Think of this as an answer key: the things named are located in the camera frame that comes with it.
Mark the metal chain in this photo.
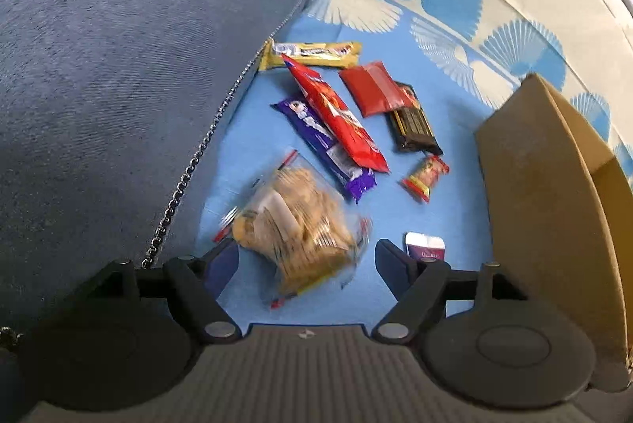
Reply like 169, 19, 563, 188
141, 50, 268, 270

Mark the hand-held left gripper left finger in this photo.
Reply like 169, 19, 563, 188
99, 238, 243, 346

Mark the cardboard box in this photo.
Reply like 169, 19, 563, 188
475, 74, 633, 379

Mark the long red snack packet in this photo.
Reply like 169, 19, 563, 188
281, 53, 390, 174

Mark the blue fan-print sheet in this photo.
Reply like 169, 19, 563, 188
198, 0, 633, 330

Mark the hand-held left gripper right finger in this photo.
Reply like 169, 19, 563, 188
370, 239, 527, 346

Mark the red pouch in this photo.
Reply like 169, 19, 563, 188
339, 61, 421, 118

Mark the dark blue cushion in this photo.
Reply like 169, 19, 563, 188
0, 0, 342, 335

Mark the small white purple packet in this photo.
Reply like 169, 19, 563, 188
404, 232, 447, 263

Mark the purple chocolate bar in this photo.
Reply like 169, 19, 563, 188
270, 99, 377, 205

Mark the small red yellow candy packet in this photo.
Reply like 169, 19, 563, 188
402, 155, 451, 202

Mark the dark brown chocolate bar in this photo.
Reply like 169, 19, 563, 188
386, 82, 444, 156

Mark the yellow snack bar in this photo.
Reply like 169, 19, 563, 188
258, 38, 362, 72

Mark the clear bag of biscuits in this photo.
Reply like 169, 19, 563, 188
212, 149, 374, 310

